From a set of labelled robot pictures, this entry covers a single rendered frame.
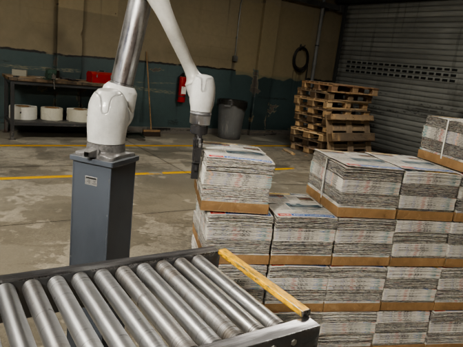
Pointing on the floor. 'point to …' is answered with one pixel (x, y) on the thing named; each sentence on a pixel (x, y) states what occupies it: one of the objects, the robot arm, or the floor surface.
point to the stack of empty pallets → (315, 118)
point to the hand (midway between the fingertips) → (194, 171)
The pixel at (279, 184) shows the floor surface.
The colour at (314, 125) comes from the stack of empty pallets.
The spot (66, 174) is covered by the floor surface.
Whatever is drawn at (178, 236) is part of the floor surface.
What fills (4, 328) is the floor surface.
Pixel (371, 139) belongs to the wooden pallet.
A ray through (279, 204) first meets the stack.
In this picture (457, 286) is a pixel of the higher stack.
